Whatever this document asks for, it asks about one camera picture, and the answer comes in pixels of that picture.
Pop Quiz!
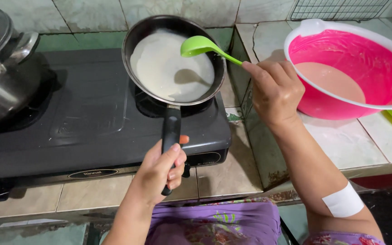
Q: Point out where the person's right hand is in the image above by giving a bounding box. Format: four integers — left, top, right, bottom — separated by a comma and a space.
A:
242, 60, 306, 128

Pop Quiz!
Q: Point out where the person's left hand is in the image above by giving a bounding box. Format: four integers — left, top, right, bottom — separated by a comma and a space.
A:
131, 135, 190, 206

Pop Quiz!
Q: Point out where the green plastic ladle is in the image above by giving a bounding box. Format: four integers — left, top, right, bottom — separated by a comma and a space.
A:
180, 35, 244, 67

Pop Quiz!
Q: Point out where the black frying pan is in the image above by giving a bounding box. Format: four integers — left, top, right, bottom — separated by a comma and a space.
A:
121, 15, 227, 196

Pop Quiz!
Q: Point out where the purple floral dress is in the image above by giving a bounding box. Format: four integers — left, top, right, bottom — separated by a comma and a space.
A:
145, 198, 385, 245

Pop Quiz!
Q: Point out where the pink plastic mixing bowl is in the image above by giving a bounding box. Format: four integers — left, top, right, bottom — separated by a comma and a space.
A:
283, 19, 392, 120

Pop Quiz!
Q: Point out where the black gas stove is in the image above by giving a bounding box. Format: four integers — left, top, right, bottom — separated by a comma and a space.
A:
0, 48, 232, 202

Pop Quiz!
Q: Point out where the white batter crepe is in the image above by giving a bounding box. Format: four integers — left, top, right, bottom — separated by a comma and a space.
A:
130, 30, 215, 103

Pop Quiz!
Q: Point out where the white bandage patch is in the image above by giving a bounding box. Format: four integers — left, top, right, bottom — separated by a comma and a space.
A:
321, 181, 365, 218

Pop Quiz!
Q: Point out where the steel pot with glass lid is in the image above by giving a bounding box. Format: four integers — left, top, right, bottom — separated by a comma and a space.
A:
0, 3, 47, 131

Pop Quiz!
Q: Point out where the black wire rack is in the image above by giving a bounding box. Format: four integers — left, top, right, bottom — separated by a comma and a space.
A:
290, 0, 390, 21

